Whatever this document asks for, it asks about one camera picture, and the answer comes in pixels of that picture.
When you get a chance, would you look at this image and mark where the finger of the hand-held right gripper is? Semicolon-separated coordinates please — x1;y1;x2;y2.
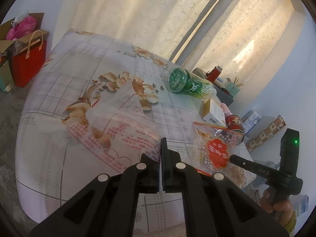
229;155;292;187

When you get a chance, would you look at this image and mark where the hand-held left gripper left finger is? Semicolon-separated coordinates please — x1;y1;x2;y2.
30;153;160;237

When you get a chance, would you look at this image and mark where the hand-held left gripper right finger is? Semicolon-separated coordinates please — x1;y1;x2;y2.
161;137;289;237

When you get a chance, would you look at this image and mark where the red flower label snack bag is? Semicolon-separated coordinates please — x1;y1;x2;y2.
193;121;245;176

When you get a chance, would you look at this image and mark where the clear red-printed plastic bag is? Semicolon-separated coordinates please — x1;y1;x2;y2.
86;85;161;173

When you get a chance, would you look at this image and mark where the white yellow medicine box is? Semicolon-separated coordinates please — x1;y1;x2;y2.
202;98;226;125

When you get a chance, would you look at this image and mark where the person's right forearm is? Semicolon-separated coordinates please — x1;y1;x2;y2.
281;215;298;235

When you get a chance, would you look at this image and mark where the person's right hand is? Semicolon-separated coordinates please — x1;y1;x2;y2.
260;189;294;225

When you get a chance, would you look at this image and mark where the patterned cardboard box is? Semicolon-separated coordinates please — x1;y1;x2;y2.
245;115;287;153

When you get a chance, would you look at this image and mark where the blue white tissue pack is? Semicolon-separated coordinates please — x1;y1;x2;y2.
241;109;261;135

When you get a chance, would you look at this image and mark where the bluish plastic package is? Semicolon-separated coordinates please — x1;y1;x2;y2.
294;194;310;218

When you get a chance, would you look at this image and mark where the red label can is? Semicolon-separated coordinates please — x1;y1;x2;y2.
225;114;245;144

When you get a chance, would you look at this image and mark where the pink plastic item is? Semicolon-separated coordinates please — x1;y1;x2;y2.
221;103;231;119

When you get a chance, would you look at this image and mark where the teal perforated holder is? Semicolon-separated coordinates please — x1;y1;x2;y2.
226;79;241;97

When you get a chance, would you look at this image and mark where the green plastic bottle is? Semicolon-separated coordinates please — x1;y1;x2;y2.
168;67;218;100

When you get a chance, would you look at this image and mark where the red flask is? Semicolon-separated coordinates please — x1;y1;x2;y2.
206;66;223;82

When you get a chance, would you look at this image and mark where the cream patterned curtain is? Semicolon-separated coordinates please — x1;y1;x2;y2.
184;0;295;84
53;0;228;60

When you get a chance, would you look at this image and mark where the floral tablecloth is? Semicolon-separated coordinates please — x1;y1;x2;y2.
16;28;257;230

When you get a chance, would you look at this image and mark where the red paper bag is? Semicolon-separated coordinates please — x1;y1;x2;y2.
12;30;47;88

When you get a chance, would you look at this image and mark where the brown cardboard box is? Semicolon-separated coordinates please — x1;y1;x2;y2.
0;12;50;60

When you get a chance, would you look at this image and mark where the pink plastic bag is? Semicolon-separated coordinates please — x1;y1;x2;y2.
5;15;37;40

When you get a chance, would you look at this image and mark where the grey window post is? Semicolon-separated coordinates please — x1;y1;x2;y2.
169;0;256;61

